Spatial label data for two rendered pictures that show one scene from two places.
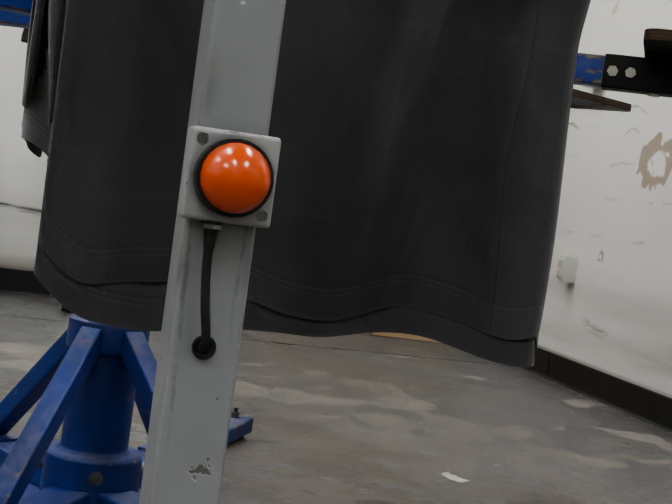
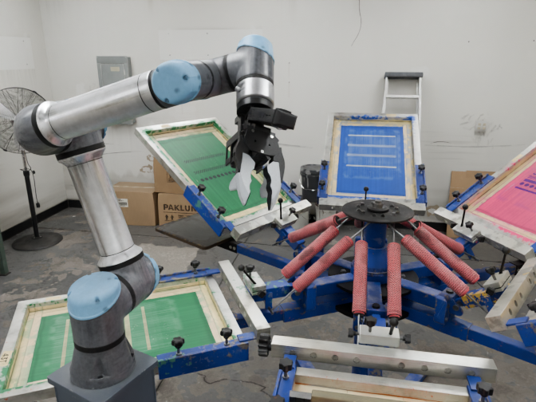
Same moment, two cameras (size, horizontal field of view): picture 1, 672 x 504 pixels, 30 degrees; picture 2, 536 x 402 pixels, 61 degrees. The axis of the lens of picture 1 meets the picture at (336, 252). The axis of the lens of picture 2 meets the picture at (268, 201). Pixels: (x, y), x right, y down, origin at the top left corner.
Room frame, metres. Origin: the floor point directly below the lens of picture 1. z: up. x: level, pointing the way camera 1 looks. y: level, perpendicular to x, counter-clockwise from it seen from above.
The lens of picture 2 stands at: (0.47, 0.00, 1.93)
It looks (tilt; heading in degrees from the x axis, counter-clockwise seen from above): 18 degrees down; 26
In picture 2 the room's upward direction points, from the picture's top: straight up
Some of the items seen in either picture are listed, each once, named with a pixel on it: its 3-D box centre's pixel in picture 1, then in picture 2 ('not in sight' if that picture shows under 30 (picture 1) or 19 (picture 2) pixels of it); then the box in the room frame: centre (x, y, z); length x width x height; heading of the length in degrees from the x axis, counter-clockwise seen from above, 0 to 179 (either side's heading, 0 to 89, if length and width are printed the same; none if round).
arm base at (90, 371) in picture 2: not in sight; (101, 350); (1.13, 0.78, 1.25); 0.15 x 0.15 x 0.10
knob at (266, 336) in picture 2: not in sight; (268, 344); (1.62, 0.57, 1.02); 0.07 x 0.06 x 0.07; 16
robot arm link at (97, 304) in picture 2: not in sight; (97, 306); (1.13, 0.78, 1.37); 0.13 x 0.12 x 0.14; 9
